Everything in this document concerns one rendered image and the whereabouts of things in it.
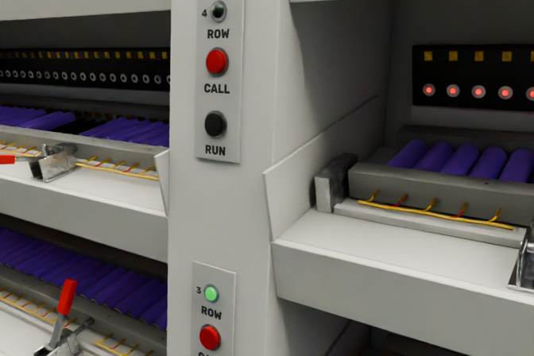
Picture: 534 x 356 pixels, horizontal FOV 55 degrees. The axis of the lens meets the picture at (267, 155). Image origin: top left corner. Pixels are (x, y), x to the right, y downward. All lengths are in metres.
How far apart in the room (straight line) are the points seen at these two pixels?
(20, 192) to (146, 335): 0.19
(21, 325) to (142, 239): 0.29
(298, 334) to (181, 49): 0.23
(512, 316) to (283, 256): 0.14
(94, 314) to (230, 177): 0.32
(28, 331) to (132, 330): 0.15
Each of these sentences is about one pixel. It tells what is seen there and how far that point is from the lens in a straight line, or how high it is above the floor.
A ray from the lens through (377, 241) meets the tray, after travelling 0.34.
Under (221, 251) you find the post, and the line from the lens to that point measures 0.38.
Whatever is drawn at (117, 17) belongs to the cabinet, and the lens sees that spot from 0.75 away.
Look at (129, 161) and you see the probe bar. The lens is 0.51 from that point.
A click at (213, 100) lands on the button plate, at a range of 0.36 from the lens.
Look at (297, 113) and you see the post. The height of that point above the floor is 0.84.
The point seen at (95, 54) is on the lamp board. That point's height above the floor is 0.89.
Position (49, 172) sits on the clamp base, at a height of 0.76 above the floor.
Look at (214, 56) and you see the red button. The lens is 0.36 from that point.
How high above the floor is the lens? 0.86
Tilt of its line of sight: 8 degrees down
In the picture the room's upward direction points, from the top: 2 degrees clockwise
